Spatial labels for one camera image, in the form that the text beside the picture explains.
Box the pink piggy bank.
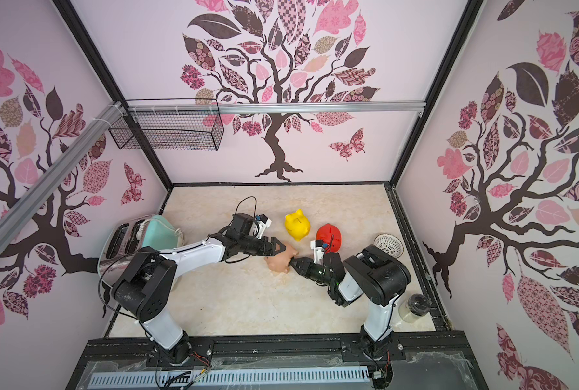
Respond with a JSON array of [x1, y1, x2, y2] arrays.
[[264, 242, 299, 273]]

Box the white slotted cable duct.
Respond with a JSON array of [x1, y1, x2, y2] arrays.
[[86, 367, 371, 389]]

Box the aluminium rail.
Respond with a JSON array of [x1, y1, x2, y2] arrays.
[[0, 102, 124, 257], [127, 100, 426, 115]]

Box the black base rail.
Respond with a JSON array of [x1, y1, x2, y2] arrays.
[[68, 331, 486, 389]]

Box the aluminium rail left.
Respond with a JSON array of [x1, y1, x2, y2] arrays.
[[0, 102, 124, 257]]

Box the red piggy bank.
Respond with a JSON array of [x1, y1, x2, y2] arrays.
[[316, 224, 342, 253]]

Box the yellow piggy bank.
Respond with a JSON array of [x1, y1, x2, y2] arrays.
[[285, 209, 311, 241]]

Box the clear jar black lid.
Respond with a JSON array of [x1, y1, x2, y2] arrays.
[[398, 293, 430, 323]]

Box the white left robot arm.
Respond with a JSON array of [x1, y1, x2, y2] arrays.
[[99, 213, 286, 354]]

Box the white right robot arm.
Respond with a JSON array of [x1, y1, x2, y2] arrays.
[[289, 245, 411, 347]]

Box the aluminium rail back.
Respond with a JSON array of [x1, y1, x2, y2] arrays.
[[127, 100, 426, 115]]

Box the mint green chrome toaster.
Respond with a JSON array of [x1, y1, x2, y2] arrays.
[[98, 214, 185, 288]]

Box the black wire basket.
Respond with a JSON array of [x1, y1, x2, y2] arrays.
[[109, 97, 224, 151]]

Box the white sink strainer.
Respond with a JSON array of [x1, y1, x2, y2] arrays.
[[373, 233, 404, 259]]

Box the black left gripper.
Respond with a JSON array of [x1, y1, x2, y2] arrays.
[[241, 236, 288, 258]]

